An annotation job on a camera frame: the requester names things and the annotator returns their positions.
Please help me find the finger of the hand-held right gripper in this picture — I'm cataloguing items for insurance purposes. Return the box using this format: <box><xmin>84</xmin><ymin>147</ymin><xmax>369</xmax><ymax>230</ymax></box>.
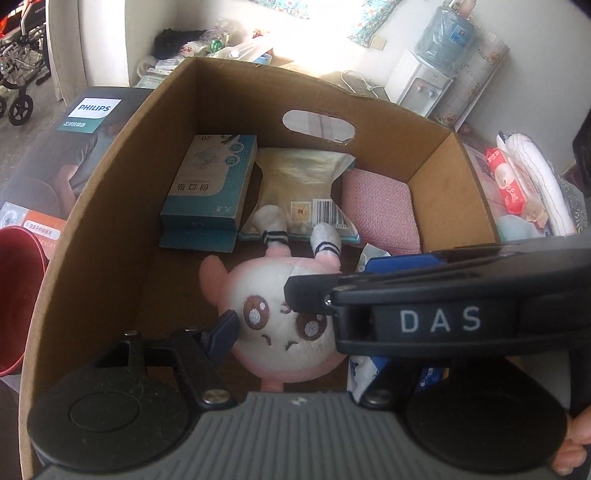
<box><xmin>364</xmin><ymin>235</ymin><xmax>591</xmax><ymax>273</ymax></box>
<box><xmin>283</xmin><ymin>253</ymin><xmax>591</xmax><ymax>313</ymax></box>

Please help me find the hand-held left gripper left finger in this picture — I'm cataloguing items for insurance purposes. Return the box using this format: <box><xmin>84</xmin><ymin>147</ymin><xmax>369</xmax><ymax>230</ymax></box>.
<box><xmin>95</xmin><ymin>310</ymin><xmax>240</xmax><ymax>409</ymax></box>

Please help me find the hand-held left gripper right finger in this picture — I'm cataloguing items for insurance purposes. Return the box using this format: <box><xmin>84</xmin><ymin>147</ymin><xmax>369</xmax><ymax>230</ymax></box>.
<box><xmin>360</xmin><ymin>359</ymin><xmax>419</xmax><ymax>409</ymax></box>

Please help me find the blue wet wipes pack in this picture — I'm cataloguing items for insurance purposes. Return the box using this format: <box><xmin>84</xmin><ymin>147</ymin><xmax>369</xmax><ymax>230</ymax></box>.
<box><xmin>346</xmin><ymin>244</ymin><xmax>444</xmax><ymax>402</ymax></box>

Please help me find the pink round plush toy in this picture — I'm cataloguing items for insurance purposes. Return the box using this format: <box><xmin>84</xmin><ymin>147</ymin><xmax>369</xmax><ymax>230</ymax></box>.
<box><xmin>198</xmin><ymin>205</ymin><xmax>352</xmax><ymax>393</ymax></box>

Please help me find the pink sponge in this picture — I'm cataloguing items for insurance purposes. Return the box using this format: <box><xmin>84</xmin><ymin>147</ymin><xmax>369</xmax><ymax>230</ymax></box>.
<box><xmin>341</xmin><ymin>168</ymin><xmax>423</xmax><ymax>254</ymax></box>

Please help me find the light blue clear packet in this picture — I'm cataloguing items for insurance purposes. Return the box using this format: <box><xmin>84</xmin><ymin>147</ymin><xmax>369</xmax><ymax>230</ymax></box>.
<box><xmin>496</xmin><ymin>215</ymin><xmax>546</xmax><ymax>241</ymax></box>

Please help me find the teal bandage box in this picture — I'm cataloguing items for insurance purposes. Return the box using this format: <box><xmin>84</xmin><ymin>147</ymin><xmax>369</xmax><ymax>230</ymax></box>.
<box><xmin>159</xmin><ymin>133</ymin><xmax>258</xmax><ymax>254</ymax></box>

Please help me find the brown cardboard box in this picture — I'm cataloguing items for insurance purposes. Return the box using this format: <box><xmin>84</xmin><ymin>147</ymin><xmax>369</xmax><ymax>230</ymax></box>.
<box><xmin>18</xmin><ymin>55</ymin><xmax>502</xmax><ymax>480</ymax></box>

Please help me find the person's right hand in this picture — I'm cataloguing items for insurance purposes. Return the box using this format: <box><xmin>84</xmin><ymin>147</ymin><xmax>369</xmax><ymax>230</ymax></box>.
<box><xmin>553</xmin><ymin>413</ymin><xmax>591</xmax><ymax>477</ymax></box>

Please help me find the red wet wipes pack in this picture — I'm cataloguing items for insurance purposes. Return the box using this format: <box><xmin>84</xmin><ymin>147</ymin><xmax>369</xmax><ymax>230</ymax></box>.
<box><xmin>485</xmin><ymin>147</ymin><xmax>539</xmax><ymax>217</ymax></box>

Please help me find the white rolled towel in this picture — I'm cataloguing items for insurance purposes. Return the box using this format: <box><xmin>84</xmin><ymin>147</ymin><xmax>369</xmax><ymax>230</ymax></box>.
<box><xmin>496</xmin><ymin>133</ymin><xmax>578</xmax><ymax>236</ymax></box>

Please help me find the white water dispenser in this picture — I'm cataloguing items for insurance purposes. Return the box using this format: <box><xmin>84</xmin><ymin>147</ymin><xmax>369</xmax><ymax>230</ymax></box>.
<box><xmin>384</xmin><ymin>48</ymin><xmax>453</xmax><ymax>116</ymax></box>

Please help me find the rolled patterned mat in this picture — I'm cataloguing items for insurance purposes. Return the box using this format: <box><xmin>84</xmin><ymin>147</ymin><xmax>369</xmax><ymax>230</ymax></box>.
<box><xmin>434</xmin><ymin>32</ymin><xmax>511</xmax><ymax>132</ymax></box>

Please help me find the red plastic basin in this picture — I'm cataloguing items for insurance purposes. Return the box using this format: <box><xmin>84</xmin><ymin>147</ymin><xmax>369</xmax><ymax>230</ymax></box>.
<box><xmin>0</xmin><ymin>226</ymin><xmax>47</xmax><ymax>377</ymax></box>

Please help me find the black printed carton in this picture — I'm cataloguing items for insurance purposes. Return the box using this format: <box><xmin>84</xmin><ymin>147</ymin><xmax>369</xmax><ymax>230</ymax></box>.
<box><xmin>0</xmin><ymin>85</ymin><xmax>153</xmax><ymax>232</ymax></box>

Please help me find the floral curtain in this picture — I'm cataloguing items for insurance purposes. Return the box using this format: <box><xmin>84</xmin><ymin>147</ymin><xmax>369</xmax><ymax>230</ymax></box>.
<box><xmin>348</xmin><ymin>0</ymin><xmax>398</xmax><ymax>47</ymax></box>
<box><xmin>249</xmin><ymin>0</ymin><xmax>315</xmax><ymax>19</ymax></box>

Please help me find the black cloth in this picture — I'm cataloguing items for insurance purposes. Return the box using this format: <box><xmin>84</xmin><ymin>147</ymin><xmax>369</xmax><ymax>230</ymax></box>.
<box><xmin>153</xmin><ymin>28</ymin><xmax>206</xmax><ymax>58</ymax></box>

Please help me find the wheelchair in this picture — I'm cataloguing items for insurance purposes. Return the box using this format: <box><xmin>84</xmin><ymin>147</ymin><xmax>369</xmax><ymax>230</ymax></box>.
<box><xmin>0</xmin><ymin>0</ymin><xmax>51</xmax><ymax>127</ymax></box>

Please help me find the white cable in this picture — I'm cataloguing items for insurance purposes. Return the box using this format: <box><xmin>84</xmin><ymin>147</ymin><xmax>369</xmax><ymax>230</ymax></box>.
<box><xmin>342</xmin><ymin>69</ymin><xmax>389</xmax><ymax>100</ymax></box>

